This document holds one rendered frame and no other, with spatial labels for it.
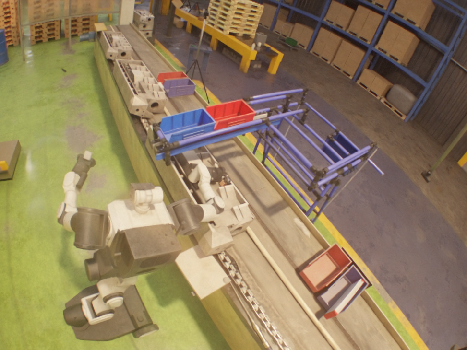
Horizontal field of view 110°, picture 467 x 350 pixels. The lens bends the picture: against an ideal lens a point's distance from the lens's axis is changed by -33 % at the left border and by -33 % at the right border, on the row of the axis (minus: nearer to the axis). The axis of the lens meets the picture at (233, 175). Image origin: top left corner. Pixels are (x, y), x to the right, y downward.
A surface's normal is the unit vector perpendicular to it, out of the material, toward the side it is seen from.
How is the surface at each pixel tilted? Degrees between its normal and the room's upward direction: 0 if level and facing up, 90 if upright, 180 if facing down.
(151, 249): 18
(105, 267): 27
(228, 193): 32
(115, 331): 0
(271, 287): 0
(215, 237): 38
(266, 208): 0
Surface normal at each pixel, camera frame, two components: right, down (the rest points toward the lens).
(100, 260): -0.15, -0.49
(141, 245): 0.49, -0.72
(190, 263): 0.25, -0.67
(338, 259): -0.80, 0.23
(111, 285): -0.53, -0.18
